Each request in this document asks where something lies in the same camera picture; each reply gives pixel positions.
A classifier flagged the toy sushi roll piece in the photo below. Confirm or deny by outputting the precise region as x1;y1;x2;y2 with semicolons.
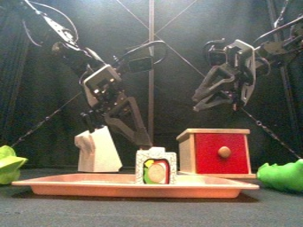
135;146;179;185

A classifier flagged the wooden box with red drawer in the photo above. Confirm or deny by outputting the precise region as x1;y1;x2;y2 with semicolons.
175;128;258;180

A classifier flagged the white toy knife block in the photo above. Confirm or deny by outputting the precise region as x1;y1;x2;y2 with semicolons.
74;125;124;174

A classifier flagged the pink plastic tray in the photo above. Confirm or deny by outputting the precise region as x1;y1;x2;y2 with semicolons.
11;172;260;200

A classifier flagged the dark green toy vegetable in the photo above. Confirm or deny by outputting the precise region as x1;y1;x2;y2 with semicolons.
256;158;303;193

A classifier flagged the light green toy lettuce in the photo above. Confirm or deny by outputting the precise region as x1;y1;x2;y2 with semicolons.
0;145;29;186

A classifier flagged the black toy knife handle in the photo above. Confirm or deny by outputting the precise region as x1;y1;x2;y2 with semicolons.
79;112;99;134

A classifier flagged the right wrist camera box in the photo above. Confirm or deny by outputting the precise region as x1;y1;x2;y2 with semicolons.
203;43;230;67

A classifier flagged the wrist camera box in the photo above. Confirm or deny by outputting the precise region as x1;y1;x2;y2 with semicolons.
126;56;155;74
203;43;230;67

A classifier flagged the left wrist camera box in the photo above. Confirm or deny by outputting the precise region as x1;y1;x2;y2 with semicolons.
126;56;155;74

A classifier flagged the black left camera cable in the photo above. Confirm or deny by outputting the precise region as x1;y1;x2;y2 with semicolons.
116;40;170;67

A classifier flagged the vertical metal frame pole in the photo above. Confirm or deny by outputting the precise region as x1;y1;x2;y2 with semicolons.
147;0;156;144

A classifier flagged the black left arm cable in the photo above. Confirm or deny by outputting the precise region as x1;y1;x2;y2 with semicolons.
21;0;80;48

